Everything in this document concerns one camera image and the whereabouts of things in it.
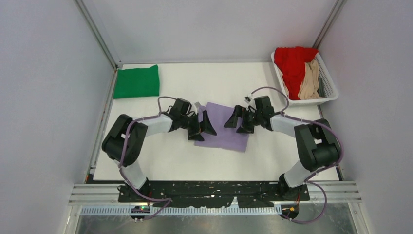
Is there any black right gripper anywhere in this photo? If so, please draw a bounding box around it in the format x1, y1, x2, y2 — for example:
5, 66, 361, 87
225, 105, 263, 135

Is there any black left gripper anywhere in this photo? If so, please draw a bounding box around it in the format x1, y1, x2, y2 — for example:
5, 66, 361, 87
180, 110, 216, 141

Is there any lavender purple t-shirt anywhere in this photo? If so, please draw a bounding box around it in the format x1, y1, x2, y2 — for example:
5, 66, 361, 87
194, 102, 249, 153

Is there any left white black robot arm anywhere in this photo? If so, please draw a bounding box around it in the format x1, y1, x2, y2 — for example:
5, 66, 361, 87
101, 98, 217, 202

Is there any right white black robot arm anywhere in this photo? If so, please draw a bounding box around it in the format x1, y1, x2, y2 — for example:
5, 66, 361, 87
224, 96, 342, 200

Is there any green folded t-shirt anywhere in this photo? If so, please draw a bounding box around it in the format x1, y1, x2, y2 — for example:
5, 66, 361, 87
113, 65, 160, 99

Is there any beige t-shirt in basket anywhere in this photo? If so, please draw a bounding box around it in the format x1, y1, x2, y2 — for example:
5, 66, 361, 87
298, 59, 320, 100

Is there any red t-shirt in basket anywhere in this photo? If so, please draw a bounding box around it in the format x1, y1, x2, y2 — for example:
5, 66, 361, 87
273, 46, 319, 100

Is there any white plastic laundry basket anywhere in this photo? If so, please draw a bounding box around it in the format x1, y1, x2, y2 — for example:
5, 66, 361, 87
271, 51, 338, 106

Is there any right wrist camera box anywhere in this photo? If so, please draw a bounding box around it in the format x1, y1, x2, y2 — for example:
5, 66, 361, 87
245, 96, 252, 104

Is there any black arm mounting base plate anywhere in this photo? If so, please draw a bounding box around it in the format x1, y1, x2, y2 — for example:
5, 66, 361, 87
117, 180, 310, 208

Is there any aluminium front frame rail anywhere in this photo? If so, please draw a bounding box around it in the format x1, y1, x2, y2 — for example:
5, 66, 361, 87
69, 181, 362, 217

